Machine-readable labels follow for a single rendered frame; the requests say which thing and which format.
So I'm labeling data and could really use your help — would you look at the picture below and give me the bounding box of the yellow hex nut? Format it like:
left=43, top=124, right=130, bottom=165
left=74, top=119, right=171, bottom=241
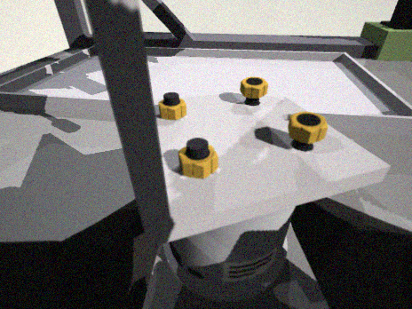
left=158, top=99, right=186, bottom=120
left=178, top=145, right=218, bottom=178
left=240, top=76, right=268, bottom=99
left=288, top=112, right=328, bottom=144

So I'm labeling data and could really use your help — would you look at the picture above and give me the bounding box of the white shallow rectangular tray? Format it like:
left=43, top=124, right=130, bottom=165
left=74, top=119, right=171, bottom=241
left=0, top=45, right=412, bottom=136

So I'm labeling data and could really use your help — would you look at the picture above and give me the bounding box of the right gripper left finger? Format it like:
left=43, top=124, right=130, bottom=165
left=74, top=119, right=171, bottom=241
left=0, top=199, right=159, bottom=309

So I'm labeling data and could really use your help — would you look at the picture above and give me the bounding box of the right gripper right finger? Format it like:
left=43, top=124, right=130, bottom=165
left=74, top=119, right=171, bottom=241
left=291, top=197, right=412, bottom=309

